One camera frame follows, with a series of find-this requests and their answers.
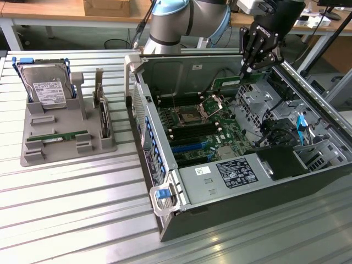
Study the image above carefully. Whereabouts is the grey disk bay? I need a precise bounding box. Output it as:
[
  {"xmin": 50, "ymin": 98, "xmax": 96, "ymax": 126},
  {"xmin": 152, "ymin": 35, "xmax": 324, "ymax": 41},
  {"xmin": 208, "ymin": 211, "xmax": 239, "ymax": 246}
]
[{"xmin": 291, "ymin": 139, "xmax": 342, "ymax": 173}]

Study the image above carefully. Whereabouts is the brown cardboard box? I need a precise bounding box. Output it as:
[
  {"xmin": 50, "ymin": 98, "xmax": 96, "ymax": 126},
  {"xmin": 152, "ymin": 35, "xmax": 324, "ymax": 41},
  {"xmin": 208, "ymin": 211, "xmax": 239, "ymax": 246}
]
[{"xmin": 83, "ymin": 0, "xmax": 130, "ymax": 18}]

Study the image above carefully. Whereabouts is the metal socket cover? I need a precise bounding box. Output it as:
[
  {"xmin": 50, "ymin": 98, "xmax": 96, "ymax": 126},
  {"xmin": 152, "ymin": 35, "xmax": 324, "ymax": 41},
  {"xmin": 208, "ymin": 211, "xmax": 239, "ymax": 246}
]
[{"xmin": 199, "ymin": 94, "xmax": 225, "ymax": 116}]

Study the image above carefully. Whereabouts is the large cardboard box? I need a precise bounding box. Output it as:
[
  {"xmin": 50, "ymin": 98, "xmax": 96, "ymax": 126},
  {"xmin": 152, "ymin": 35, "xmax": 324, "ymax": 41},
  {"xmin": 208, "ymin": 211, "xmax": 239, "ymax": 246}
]
[{"xmin": 309, "ymin": 35, "xmax": 352, "ymax": 74}]

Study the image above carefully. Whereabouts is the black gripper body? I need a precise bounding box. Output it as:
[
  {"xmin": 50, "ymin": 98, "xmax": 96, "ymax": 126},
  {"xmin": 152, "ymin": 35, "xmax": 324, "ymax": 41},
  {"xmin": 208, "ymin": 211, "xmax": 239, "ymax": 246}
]
[{"xmin": 249, "ymin": 0, "xmax": 306, "ymax": 50}]

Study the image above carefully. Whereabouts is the perforated metal cage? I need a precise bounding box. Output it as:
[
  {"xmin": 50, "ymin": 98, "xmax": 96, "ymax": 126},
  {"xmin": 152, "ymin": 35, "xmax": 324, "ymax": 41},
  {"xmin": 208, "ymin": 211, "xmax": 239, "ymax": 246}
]
[{"xmin": 235, "ymin": 79, "xmax": 279, "ymax": 134}]

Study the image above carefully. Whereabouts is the white box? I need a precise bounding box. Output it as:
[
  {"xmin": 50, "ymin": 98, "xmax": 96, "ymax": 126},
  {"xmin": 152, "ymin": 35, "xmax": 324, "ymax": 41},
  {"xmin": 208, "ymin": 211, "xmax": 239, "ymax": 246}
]
[{"xmin": 296, "ymin": 13, "xmax": 332, "ymax": 29}]

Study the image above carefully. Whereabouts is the CPU socket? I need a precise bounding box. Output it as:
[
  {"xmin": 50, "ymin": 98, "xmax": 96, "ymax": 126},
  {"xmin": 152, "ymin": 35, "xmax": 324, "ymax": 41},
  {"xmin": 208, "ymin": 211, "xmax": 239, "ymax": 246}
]
[{"xmin": 175, "ymin": 108, "xmax": 204, "ymax": 127}]

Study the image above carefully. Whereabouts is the wooden desk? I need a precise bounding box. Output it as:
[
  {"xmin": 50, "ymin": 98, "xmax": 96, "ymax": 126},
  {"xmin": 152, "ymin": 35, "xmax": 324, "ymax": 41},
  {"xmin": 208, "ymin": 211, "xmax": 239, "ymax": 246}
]
[
  {"xmin": 229, "ymin": 0, "xmax": 352, "ymax": 38},
  {"xmin": 0, "ymin": 0, "xmax": 152, "ymax": 52}
]

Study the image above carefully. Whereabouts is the open black PC case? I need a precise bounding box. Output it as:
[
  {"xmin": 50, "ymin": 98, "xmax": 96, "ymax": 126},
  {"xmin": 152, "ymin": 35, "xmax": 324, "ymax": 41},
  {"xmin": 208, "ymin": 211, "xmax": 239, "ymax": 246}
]
[{"xmin": 124, "ymin": 51, "xmax": 352, "ymax": 243}]

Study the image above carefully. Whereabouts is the black power wire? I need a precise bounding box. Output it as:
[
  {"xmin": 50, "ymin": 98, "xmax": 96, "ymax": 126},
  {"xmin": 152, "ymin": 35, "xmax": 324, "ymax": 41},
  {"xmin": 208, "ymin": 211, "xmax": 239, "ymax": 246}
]
[{"xmin": 254, "ymin": 119, "xmax": 299, "ymax": 148}]

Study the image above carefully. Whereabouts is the blue expansion slot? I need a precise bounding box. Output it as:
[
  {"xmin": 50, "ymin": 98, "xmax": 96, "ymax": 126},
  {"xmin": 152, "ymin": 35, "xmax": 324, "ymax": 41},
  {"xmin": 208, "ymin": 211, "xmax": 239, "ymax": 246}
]
[{"xmin": 170, "ymin": 142, "xmax": 210, "ymax": 155}]

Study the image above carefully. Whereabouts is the grey power supply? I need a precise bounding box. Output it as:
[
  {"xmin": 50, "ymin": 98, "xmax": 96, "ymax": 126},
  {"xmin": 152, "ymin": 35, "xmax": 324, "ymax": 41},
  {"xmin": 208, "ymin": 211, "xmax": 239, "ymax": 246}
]
[{"xmin": 177, "ymin": 152, "xmax": 273, "ymax": 207}]

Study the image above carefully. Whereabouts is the hard disk in blue caddy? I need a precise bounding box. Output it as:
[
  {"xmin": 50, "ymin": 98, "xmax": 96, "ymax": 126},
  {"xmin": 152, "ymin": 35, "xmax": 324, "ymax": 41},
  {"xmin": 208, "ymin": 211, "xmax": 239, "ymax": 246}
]
[{"xmin": 11, "ymin": 57, "xmax": 76, "ymax": 110}]

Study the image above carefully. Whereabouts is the black plastic shroud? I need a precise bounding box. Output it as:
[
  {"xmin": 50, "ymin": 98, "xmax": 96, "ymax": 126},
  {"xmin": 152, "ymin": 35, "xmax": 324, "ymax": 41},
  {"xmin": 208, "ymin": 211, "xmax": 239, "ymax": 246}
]
[{"xmin": 244, "ymin": 145, "xmax": 312, "ymax": 182}]

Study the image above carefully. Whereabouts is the green RAM stick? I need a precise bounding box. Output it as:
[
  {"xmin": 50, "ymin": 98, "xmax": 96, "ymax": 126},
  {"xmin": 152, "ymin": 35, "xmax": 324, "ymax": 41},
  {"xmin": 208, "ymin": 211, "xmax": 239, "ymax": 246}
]
[
  {"xmin": 27, "ymin": 129, "xmax": 89, "ymax": 142},
  {"xmin": 213, "ymin": 71, "xmax": 272, "ymax": 89}
]

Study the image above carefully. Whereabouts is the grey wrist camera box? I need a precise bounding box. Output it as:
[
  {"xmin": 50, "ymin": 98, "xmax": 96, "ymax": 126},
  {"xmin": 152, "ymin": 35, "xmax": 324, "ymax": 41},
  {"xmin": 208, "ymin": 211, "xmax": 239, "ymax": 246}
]
[{"xmin": 236, "ymin": 0, "xmax": 265, "ymax": 14}]

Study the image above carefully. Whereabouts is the black monitor stand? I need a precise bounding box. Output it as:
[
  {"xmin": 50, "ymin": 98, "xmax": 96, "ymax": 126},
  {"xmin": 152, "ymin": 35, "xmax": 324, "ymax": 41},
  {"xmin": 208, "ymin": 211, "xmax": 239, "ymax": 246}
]
[{"xmin": 316, "ymin": 0, "xmax": 342, "ymax": 20}]

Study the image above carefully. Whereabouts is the black graphics card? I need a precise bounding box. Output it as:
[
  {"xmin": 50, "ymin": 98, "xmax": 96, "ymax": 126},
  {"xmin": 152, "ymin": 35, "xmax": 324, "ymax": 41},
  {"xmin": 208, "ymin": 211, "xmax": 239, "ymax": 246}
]
[{"xmin": 92, "ymin": 68, "xmax": 112, "ymax": 139}]

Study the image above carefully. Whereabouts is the black expansion slot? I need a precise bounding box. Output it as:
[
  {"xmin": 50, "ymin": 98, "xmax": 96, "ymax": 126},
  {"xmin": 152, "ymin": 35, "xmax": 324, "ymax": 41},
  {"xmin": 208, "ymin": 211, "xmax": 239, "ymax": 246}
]
[
  {"xmin": 175, "ymin": 153, "xmax": 214, "ymax": 163},
  {"xmin": 170, "ymin": 137, "xmax": 200, "ymax": 147}
]

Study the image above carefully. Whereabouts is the green motherboard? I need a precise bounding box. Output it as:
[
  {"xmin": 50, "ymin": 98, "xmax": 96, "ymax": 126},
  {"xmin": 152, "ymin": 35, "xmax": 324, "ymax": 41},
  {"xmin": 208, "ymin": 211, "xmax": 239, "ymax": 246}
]
[{"xmin": 156, "ymin": 92, "xmax": 255, "ymax": 169}]

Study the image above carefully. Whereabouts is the silver chipset heatsink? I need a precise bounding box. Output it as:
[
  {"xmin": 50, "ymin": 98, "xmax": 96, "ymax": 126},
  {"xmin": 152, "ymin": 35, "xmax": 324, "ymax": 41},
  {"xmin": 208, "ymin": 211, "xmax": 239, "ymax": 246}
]
[{"xmin": 216, "ymin": 146, "xmax": 235, "ymax": 160}]

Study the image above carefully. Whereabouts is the grey parts rack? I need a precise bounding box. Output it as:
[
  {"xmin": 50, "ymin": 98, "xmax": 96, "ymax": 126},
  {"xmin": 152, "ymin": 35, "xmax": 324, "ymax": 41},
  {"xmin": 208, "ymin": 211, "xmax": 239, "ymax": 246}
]
[{"xmin": 20, "ymin": 70, "xmax": 119, "ymax": 168}]

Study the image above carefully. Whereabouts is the black arm base cable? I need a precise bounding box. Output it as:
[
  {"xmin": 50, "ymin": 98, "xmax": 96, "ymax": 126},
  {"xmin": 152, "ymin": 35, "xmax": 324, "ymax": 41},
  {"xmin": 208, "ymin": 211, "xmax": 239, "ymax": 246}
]
[{"xmin": 133, "ymin": 0, "xmax": 157, "ymax": 48}]

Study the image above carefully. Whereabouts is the black tripod pole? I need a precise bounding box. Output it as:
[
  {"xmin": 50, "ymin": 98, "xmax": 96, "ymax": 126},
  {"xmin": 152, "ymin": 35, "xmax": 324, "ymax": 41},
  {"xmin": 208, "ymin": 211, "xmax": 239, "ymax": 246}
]
[{"xmin": 299, "ymin": 16, "xmax": 352, "ymax": 78}]

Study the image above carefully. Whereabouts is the thin locking lever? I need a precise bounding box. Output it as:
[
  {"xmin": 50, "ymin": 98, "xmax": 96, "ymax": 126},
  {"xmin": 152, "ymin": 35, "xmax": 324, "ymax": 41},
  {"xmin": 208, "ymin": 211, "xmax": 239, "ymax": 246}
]
[{"xmin": 170, "ymin": 88, "xmax": 179, "ymax": 111}]

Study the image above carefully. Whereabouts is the blue wire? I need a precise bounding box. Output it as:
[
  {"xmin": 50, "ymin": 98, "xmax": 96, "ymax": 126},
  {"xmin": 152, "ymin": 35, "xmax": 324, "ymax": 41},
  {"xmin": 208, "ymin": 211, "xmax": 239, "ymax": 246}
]
[{"xmin": 296, "ymin": 114, "xmax": 306, "ymax": 146}]

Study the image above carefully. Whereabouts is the grey computer case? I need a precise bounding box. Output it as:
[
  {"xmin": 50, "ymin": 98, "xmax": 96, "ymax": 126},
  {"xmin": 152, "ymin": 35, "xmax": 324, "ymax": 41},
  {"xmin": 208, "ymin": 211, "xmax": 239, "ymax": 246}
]
[{"xmin": 304, "ymin": 71, "xmax": 352, "ymax": 112}]

